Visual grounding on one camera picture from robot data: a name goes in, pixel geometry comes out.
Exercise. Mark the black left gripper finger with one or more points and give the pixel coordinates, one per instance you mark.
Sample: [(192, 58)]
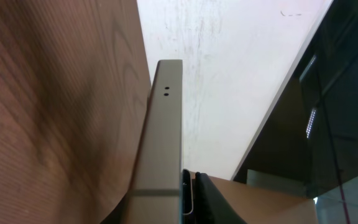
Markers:
[(203, 203)]

